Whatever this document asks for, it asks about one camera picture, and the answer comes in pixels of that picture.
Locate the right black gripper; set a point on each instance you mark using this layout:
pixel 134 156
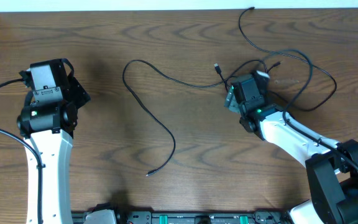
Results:
pixel 230 101

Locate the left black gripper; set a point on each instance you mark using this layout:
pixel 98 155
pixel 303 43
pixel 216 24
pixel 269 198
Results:
pixel 80 94

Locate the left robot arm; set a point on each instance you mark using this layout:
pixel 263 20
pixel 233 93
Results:
pixel 46 124

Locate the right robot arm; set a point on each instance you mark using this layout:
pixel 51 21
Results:
pixel 331 166

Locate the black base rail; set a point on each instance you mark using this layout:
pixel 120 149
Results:
pixel 137 215

